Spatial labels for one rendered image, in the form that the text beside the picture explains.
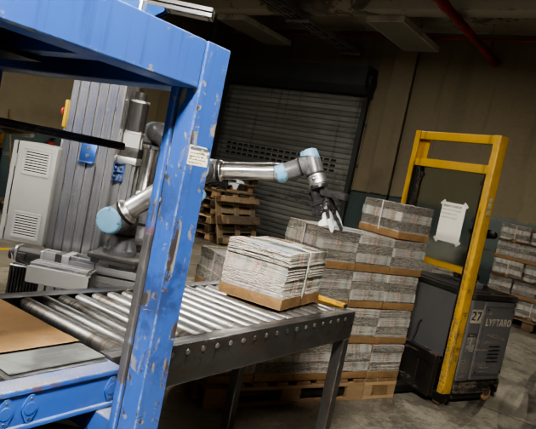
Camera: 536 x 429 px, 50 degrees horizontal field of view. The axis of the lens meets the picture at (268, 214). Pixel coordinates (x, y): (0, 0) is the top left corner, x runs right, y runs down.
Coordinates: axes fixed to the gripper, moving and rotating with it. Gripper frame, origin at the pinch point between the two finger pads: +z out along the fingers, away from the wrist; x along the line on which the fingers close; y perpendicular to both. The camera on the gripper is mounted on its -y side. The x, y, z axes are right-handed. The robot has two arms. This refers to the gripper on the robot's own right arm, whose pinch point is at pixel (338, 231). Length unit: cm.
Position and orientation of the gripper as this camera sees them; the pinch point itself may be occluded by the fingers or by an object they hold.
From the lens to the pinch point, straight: 229.9
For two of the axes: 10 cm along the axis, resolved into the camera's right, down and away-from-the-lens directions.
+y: -8.4, 3.2, 4.3
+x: -4.6, -0.2, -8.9
